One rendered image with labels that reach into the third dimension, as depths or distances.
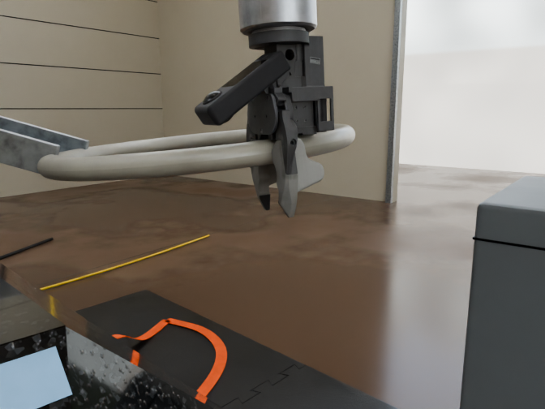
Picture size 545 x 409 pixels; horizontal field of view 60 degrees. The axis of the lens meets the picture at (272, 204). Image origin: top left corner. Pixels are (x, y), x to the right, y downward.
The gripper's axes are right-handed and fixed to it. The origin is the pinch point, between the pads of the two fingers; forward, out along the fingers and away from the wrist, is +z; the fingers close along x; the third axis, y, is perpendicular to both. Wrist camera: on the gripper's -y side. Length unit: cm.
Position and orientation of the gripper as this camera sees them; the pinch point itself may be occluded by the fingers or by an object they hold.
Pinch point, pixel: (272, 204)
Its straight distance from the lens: 58.4
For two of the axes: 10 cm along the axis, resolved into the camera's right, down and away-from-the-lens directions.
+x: -4.8, -1.4, 8.6
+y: 8.7, -1.4, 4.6
